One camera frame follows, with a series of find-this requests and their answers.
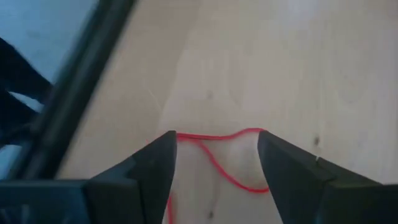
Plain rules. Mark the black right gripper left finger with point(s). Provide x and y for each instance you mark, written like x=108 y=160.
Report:
x=140 y=186

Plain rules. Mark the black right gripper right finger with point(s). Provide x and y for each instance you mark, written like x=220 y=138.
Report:
x=311 y=193

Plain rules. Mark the thin red rubber band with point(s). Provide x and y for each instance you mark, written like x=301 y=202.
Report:
x=202 y=136

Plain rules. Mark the black aluminium frame rail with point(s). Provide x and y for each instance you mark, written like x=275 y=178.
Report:
x=77 y=87

